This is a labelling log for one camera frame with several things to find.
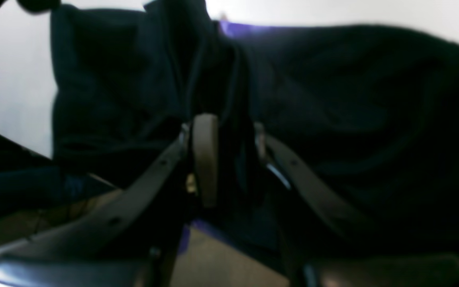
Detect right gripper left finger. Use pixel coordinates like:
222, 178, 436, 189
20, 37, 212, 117
0, 113, 218, 287

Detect black T-shirt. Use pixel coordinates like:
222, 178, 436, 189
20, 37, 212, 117
51, 0, 459, 253

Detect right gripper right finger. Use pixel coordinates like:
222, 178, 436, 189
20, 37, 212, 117
254, 122, 459, 287

